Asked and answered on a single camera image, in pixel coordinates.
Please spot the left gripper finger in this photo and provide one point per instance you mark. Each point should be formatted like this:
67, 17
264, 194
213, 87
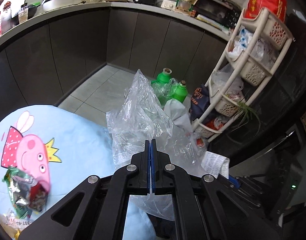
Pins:
147, 165
153, 166

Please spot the clear plastic bag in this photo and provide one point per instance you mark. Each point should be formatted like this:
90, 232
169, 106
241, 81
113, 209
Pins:
142, 118

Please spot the green foil wrapper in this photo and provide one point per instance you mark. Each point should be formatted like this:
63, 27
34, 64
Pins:
26, 193

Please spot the dark kitchen cabinets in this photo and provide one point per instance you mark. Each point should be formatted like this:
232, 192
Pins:
47, 57

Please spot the white plastic bag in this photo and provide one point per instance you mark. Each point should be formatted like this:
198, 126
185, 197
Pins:
178, 113

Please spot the white paper receipt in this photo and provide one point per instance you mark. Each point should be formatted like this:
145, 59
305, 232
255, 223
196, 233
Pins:
215, 164

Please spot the green bottle front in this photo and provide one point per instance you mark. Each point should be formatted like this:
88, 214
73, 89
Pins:
179, 91

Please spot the green bottle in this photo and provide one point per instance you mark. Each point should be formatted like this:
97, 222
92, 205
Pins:
161, 85
179, 91

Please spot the green bottle back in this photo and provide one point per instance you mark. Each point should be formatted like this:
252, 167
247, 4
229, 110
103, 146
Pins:
161, 85

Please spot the navy shopping bag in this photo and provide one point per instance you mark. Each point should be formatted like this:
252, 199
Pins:
199, 102

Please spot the light blue cartoon tablecloth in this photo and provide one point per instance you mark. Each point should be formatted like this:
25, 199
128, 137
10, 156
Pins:
70, 157

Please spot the white plastic storage rack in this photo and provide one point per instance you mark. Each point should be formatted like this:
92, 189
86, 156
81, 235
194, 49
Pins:
251, 57

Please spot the black microwave oven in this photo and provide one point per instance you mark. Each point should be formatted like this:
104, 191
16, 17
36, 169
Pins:
219, 13

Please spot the red gift bag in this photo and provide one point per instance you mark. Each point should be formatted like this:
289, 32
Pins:
277, 7

